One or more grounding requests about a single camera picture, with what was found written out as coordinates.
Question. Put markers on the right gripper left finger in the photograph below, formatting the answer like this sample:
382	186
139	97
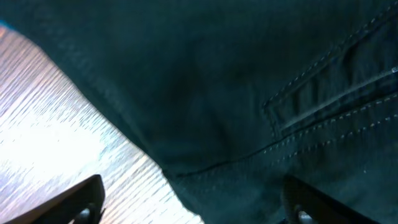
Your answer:
80	204

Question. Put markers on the black shorts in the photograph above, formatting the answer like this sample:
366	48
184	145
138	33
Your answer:
229	97

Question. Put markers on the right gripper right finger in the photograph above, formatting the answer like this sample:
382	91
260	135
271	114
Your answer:
303	203

